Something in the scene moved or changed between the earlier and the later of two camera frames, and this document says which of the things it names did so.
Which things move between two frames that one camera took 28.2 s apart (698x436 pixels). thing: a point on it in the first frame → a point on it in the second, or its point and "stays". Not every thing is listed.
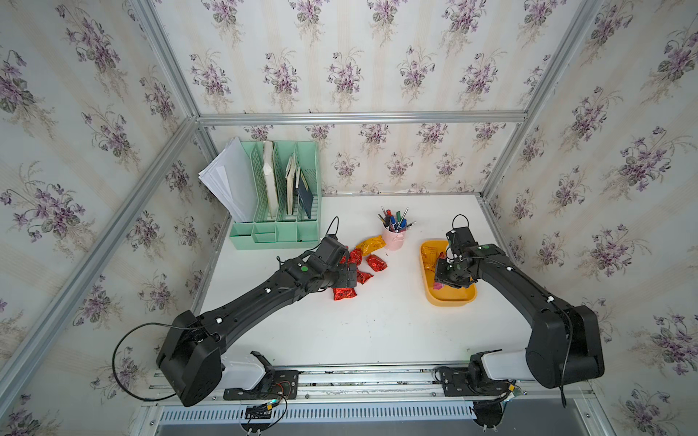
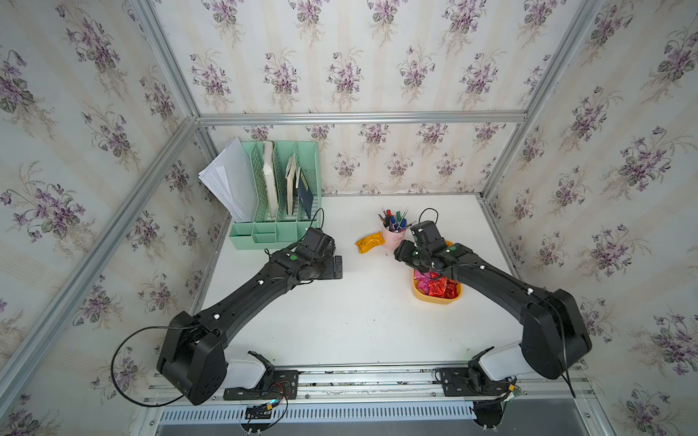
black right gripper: x=440 y=276 → x=402 y=252
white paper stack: x=231 y=179 stays
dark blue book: x=304 y=192 stays
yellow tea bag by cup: x=371 y=245 stays
